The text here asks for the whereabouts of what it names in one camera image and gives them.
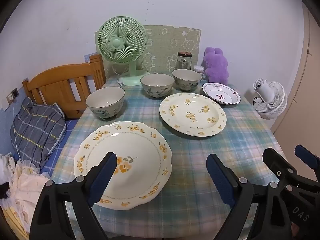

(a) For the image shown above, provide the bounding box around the scalloped yellow floral plate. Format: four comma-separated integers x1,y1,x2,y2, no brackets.
74,121,173,210

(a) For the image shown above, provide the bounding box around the plaid tablecloth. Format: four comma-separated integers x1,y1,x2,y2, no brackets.
41,76,295,240

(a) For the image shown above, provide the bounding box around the thin white cable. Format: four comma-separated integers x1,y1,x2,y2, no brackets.
11,100,20,155

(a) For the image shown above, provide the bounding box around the grey plaid pillow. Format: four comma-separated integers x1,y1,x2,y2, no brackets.
10,97,67,168

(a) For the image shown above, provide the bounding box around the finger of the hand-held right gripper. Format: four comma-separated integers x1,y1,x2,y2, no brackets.
262,148,295,193
294,144,320,183

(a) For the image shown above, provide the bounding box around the round yellow floral plate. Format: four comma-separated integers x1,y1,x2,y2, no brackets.
159,92,227,137

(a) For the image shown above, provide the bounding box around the beige door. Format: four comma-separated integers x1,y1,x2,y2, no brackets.
271,5,320,155

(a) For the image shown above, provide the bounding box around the wooden headboard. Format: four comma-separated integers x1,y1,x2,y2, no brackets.
22,54,105,119

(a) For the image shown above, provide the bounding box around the green sheep-print mat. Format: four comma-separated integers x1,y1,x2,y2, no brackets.
94,25,202,80

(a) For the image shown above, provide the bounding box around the grey floral ceramic bowl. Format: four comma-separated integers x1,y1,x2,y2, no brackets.
172,69,202,92
140,74,175,98
85,87,125,120

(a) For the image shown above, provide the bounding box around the white plate red pattern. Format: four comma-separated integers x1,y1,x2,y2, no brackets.
202,82,241,107

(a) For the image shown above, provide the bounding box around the glass jar with dark lid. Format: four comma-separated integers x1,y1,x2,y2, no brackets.
176,52,193,70

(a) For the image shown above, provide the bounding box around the wall socket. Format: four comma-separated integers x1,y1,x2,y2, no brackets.
7,88,19,104

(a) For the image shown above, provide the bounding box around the green desk fan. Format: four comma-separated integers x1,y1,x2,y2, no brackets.
97,16,150,87

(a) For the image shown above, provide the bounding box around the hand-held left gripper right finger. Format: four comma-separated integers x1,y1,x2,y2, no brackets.
206,154,292,240

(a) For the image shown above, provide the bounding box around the white ruffled cloth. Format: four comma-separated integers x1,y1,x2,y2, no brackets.
0,154,50,240

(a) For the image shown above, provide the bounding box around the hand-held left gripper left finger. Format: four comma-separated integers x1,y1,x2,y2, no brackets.
29,152,117,240

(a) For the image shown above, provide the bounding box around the white clip fan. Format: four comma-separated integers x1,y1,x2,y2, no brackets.
252,78,288,120

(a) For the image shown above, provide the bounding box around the purple plush toy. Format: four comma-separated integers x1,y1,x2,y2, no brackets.
202,47,229,85

